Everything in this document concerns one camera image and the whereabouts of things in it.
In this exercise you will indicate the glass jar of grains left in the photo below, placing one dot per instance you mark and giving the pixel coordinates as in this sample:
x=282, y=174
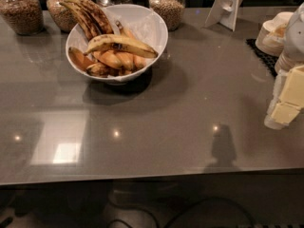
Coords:
x=24, y=17

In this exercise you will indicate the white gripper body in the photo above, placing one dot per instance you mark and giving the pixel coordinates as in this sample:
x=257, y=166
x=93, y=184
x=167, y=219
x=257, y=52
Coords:
x=295, y=38

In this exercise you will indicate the stack of paper bowls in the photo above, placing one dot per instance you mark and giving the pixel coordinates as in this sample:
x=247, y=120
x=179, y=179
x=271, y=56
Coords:
x=271, y=35

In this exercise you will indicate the glass jar of grains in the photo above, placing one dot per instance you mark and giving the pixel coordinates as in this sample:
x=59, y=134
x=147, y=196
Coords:
x=61, y=16
x=24, y=17
x=171, y=11

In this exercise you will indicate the white folded card stand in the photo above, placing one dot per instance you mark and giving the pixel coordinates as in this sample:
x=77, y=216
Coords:
x=224, y=12

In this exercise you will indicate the orange-yellow banana bunch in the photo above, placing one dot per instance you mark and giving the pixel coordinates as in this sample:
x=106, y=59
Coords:
x=115, y=63

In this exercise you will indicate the white ceramic bowl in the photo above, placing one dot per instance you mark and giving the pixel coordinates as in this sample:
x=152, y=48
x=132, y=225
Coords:
x=145, y=24

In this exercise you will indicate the dark brown overripe banana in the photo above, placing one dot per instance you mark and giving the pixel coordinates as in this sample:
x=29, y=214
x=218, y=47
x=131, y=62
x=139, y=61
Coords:
x=84, y=20

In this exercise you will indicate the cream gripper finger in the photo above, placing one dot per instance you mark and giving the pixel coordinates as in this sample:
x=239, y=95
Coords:
x=280, y=80
x=291, y=98

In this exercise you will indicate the black mesh mat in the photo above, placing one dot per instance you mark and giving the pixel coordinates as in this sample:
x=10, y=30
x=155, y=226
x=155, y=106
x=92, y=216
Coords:
x=268, y=60

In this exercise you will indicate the glass jar of grains right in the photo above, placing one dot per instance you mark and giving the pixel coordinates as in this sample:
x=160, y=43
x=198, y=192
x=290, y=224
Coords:
x=171, y=11

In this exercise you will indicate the brown banana at bowl left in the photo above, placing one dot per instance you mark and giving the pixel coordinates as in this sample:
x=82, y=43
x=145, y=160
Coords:
x=78, y=59

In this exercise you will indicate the yellow spotted banana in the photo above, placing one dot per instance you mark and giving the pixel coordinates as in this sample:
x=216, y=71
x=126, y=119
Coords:
x=122, y=43

